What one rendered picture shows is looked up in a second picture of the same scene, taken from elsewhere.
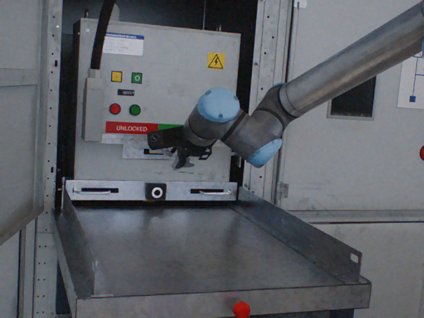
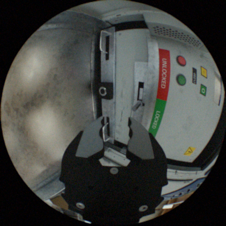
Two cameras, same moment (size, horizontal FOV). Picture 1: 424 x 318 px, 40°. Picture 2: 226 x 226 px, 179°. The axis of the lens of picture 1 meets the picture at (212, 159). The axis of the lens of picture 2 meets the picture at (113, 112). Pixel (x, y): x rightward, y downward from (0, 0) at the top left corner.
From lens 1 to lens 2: 1.56 m
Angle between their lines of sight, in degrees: 23
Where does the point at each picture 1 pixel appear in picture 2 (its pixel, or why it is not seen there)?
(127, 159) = (133, 65)
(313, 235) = (43, 195)
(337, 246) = not seen: outside the picture
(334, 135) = not seen: hidden behind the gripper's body
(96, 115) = (177, 23)
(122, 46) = (217, 86)
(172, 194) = (105, 103)
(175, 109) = (174, 119)
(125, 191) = (106, 65)
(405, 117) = not seen: hidden behind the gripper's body
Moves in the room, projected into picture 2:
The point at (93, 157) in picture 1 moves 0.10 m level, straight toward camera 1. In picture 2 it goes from (134, 39) to (119, 22)
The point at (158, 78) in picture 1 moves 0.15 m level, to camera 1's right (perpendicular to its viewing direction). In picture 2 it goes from (199, 110) to (184, 152)
